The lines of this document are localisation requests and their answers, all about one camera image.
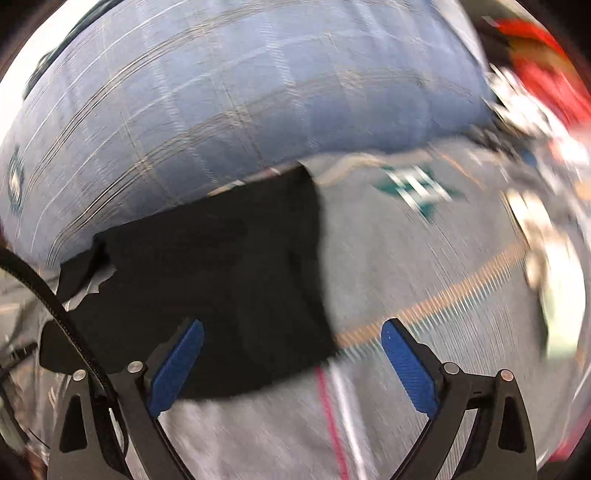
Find black pants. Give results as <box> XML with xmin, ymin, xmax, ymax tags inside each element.
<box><xmin>57</xmin><ymin>167</ymin><xmax>337</xmax><ymax>400</ymax></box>

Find grey patterned bed sheet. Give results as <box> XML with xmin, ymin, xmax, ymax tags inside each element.
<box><xmin>162</xmin><ymin>137</ymin><xmax>590</xmax><ymax>479</ymax></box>

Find blue plaid quilt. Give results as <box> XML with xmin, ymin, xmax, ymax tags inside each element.
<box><xmin>1</xmin><ymin>1</ymin><xmax>492</xmax><ymax>266</ymax></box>

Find red cluttered items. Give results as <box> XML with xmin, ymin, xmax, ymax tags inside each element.
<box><xmin>476</xmin><ymin>17</ymin><xmax>590</xmax><ymax>129</ymax></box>

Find black cable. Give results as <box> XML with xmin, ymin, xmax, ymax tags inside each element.
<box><xmin>0</xmin><ymin>246</ymin><xmax>130</xmax><ymax>458</ymax></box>

